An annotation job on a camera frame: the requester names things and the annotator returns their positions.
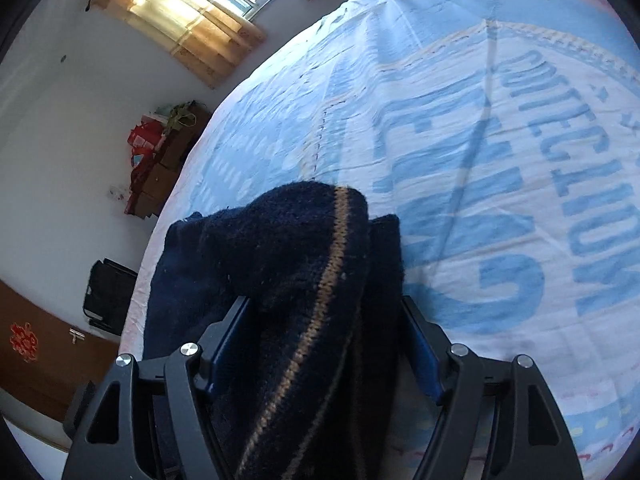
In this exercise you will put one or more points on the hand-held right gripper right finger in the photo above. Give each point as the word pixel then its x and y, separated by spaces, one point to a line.
pixel 425 360

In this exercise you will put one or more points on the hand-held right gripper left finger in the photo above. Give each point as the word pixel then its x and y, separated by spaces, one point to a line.
pixel 221 357

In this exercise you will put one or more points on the navy striped knit sweater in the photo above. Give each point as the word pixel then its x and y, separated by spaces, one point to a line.
pixel 300 280

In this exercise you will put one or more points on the black chair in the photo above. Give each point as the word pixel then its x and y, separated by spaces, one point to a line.
pixel 107 295

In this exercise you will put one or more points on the brown wooden door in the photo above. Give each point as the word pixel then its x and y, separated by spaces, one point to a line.
pixel 50 375

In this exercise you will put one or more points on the brown wooden side cabinet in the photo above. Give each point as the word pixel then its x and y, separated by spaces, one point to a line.
pixel 165 170

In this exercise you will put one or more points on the red knot ornament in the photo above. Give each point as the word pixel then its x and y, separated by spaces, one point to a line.
pixel 23 342

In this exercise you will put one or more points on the light blue printed bedsheet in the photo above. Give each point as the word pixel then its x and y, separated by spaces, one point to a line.
pixel 450 135

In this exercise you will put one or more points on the red bag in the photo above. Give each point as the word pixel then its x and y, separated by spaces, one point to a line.
pixel 145 135

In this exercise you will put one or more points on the green cloth bundle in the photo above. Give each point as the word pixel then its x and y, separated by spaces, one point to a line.
pixel 179 116

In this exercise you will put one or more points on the wide orange curtain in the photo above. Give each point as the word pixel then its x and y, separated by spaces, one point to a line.
pixel 185 25

